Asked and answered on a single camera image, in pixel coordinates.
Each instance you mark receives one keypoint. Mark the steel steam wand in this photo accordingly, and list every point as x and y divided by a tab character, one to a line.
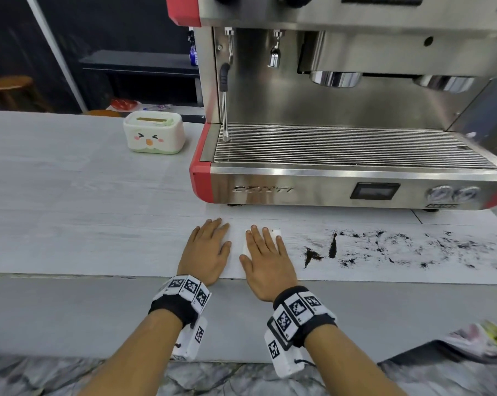
224	98

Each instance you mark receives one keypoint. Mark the person's right little finger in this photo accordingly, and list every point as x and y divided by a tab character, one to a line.
280	246

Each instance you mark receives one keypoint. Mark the person's left hand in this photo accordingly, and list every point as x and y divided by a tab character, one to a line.
203	259

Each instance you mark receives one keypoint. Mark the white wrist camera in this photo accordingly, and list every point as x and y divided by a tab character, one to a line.
190	340
283	358

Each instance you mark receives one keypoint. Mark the blue white pen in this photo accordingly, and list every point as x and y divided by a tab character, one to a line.
157	107

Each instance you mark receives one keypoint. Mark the round wooden stool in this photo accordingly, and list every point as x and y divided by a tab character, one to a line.
9	83

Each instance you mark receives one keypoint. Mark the steel hot water spout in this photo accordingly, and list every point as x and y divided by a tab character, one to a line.
275	57

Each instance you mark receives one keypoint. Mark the black marker wristband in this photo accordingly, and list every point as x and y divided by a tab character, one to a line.
178	303
300	315

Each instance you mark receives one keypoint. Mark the person's right thumb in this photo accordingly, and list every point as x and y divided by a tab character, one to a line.
245	263

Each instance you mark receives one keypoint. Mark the white duck face tissue box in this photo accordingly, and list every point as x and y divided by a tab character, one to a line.
153	138

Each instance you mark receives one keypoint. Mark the blue bottle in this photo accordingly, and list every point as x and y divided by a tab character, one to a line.
193	53

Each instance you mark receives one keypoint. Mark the person's left middle finger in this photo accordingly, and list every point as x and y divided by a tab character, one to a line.
215	230

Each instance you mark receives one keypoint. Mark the white metal pole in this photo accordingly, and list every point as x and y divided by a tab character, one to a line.
54	49

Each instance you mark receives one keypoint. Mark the person's left forearm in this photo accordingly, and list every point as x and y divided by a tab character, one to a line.
137	358

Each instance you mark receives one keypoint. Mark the person's right hand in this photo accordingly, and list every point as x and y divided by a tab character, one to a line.
269	272

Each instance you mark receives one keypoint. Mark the red packet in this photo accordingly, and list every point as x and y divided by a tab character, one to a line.
124	104

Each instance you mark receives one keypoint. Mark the red steel espresso machine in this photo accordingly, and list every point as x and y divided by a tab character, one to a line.
298	189

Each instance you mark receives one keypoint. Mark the person's left little finger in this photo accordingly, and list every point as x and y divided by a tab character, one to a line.
195	237

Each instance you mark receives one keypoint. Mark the dark shelf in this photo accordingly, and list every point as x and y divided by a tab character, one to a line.
141	62

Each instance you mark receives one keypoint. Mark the person's left thumb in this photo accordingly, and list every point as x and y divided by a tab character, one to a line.
227	249

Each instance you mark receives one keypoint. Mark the patterned garment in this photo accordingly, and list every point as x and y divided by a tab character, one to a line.
479	340

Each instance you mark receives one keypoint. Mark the person's right forearm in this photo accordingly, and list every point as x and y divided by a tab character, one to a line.
351	367

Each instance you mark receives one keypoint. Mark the person's right middle finger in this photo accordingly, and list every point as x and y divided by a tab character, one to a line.
259	238

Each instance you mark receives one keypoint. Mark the round pressure gauge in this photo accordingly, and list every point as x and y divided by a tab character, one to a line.
440	195
467	195

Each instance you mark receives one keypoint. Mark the black machine display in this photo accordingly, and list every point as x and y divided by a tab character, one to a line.
375	191

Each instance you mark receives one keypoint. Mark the white cloth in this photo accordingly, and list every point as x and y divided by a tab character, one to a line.
276	233

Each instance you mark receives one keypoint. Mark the spilled coffee grounds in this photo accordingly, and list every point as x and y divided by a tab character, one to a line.
380	247

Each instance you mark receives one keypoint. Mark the steel group head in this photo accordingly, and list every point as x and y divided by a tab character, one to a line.
335	79
444	83

